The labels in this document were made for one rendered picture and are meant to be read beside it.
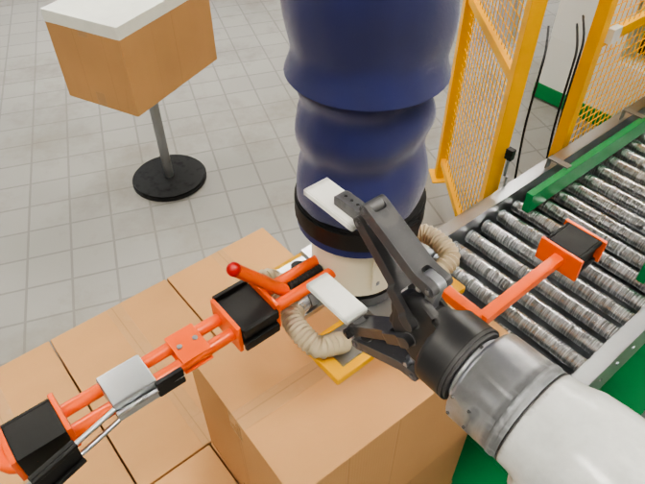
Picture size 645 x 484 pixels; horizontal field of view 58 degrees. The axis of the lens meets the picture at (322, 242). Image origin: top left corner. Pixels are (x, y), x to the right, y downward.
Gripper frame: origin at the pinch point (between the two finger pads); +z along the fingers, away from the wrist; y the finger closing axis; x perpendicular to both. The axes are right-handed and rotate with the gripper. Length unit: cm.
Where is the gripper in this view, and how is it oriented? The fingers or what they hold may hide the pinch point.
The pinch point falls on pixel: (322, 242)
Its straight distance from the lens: 61.1
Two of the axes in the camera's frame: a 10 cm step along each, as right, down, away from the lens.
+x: 7.7, -4.5, 4.6
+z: -6.4, -5.4, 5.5
